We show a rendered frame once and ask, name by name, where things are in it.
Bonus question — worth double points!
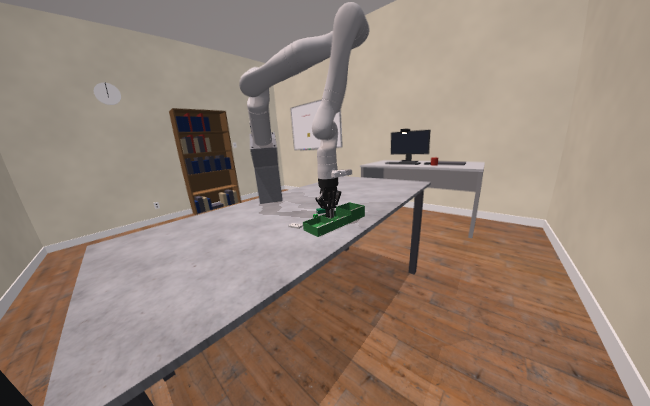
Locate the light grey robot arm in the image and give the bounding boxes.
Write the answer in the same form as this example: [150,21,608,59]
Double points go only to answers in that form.
[239,2,369,179]

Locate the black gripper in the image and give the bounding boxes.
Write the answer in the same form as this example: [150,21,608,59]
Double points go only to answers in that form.
[315,177,342,219]

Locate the green rack of bins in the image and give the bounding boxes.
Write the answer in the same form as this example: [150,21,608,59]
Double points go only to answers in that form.
[303,202,365,237]

